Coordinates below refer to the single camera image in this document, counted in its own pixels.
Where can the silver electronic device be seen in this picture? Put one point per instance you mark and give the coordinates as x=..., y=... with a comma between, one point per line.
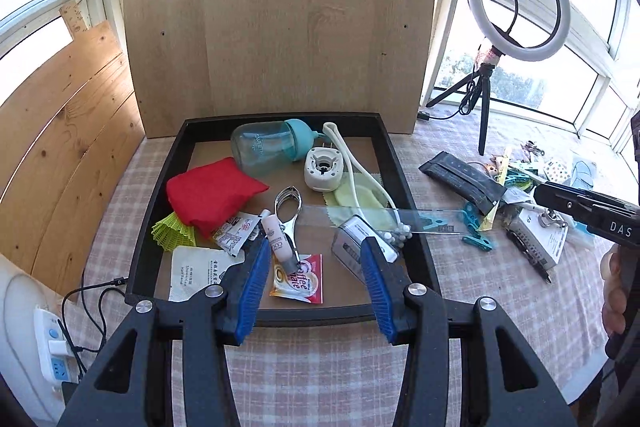
x=350, y=242

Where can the red cloth pouch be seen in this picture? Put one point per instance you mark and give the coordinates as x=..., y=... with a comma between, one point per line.
x=210, y=197

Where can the white packet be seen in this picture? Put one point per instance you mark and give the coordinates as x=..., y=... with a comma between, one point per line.
x=195, y=272

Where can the pine plank panel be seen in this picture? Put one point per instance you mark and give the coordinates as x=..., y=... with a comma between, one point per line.
x=65, y=147

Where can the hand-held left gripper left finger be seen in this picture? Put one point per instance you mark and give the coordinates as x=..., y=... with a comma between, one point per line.
x=252, y=292

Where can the black pen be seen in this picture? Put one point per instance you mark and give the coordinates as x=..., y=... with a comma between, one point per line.
x=525, y=252

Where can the black tripod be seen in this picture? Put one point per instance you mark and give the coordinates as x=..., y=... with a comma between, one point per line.
x=484, y=122

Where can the white printed device box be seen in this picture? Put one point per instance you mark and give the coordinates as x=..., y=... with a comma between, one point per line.
x=545, y=249

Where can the light wood measuring strip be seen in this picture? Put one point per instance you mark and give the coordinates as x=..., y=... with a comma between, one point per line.
x=75, y=14

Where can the green clothespins bundle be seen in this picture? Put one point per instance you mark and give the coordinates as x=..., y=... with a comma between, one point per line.
x=517, y=179

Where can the white plastic stick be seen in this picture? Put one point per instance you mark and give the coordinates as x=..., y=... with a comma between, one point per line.
x=527, y=206

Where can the white cosmetic tube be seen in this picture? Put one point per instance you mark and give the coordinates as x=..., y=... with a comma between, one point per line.
x=275, y=237

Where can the white rounded appliance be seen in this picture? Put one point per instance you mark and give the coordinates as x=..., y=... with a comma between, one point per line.
x=20, y=332

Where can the white dotted round item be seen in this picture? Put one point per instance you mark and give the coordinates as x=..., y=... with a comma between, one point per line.
x=555, y=169

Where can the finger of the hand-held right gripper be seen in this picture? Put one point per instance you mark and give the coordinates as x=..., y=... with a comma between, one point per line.
x=562, y=204
x=612, y=202

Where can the clear plastic bag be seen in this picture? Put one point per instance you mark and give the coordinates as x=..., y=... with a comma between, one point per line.
x=582, y=174

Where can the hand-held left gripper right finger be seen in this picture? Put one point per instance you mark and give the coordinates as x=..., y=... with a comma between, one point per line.
x=377, y=292

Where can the light green cloth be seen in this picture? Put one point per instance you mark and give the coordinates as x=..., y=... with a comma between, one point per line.
x=357, y=196

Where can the yellow plastic ruler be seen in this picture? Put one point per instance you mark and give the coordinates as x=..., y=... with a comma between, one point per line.
x=505, y=167

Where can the red white sachet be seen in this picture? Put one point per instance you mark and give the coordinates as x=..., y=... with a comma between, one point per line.
x=235, y=233
x=300, y=281

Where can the clear plastic ruler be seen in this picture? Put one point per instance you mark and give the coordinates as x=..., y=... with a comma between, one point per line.
x=360, y=219

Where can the white power strip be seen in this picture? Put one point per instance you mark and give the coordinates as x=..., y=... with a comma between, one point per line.
x=52, y=342

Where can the white plug adapter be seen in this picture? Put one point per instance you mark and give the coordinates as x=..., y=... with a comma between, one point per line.
x=324, y=167

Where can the silver metal tongs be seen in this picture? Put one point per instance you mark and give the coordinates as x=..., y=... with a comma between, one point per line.
x=287, y=207

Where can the light oak board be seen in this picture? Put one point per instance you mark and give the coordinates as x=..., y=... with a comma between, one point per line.
x=280, y=22

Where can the pale yellow wrapper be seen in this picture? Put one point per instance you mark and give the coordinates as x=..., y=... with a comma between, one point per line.
x=492, y=217

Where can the plaid cloth desktop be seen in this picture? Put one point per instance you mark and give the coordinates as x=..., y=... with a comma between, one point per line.
x=325, y=357

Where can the small metal clip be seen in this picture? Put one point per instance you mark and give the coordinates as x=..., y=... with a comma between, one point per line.
x=532, y=149

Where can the clear bottle teal cap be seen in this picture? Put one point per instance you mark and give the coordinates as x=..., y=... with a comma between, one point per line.
x=260, y=147

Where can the black zip pouch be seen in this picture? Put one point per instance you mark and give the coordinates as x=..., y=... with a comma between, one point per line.
x=465, y=179

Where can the yellow-green mesh sponge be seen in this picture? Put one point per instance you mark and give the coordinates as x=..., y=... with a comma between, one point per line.
x=172, y=232

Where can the black cardboard tray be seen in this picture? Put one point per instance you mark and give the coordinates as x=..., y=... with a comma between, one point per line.
x=210, y=307

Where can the person's right hand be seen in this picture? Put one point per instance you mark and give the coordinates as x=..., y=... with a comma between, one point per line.
x=612, y=292

